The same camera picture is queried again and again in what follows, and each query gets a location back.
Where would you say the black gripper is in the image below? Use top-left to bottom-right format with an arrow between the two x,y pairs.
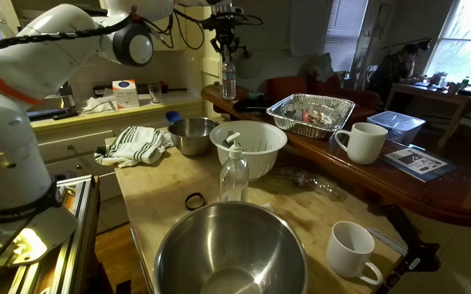
214,24 -> 244,62

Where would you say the clear plastic water bottle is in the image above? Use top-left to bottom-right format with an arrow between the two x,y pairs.
221,54 -> 239,101

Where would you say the clear soap pump bottle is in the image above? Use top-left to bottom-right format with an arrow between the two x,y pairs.
219,130 -> 252,204

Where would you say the red sofa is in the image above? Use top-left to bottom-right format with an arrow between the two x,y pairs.
263,72 -> 383,111

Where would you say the clear drinking glass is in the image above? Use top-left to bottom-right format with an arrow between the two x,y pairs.
147,83 -> 164,106

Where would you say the blue cap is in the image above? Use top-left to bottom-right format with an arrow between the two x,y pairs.
164,109 -> 182,125

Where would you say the small steel bowl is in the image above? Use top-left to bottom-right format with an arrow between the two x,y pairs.
167,116 -> 219,158

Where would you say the white plastic colander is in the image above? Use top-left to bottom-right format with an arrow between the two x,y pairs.
208,119 -> 290,181

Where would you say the aluminium foil tray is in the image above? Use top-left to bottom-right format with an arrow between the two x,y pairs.
265,91 -> 358,140

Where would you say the white tissue box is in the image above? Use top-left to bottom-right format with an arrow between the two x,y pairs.
110,78 -> 141,109

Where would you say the striped white green towel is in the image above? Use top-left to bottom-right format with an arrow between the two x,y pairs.
92,124 -> 175,170

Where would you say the person in dark clothes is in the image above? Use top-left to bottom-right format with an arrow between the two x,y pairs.
368,37 -> 435,103

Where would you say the white ceramic mug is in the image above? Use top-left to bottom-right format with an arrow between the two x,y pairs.
332,121 -> 389,166
324,219 -> 384,287

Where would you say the white counter cabinet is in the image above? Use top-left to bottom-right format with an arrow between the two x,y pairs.
28,94 -> 206,235

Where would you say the dark wooden table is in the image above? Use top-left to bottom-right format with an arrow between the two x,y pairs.
201,83 -> 471,228

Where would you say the clear plastic container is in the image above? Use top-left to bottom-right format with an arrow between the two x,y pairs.
366,109 -> 427,145

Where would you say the large steel mixing bowl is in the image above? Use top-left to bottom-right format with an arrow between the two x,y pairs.
152,201 -> 309,294

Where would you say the wooden desk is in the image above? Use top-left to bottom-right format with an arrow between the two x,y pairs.
384,80 -> 471,150

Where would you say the printed booklet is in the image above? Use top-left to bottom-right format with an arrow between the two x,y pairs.
383,143 -> 458,184

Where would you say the bright window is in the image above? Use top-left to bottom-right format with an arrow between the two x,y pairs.
424,0 -> 471,90

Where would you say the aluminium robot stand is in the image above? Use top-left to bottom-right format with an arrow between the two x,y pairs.
0,173 -> 102,294

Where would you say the black table clamp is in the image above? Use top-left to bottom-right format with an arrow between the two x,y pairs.
381,202 -> 443,274

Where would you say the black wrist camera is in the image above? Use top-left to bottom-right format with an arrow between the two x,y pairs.
201,11 -> 249,29

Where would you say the black ring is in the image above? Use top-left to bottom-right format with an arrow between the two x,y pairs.
183,191 -> 209,212

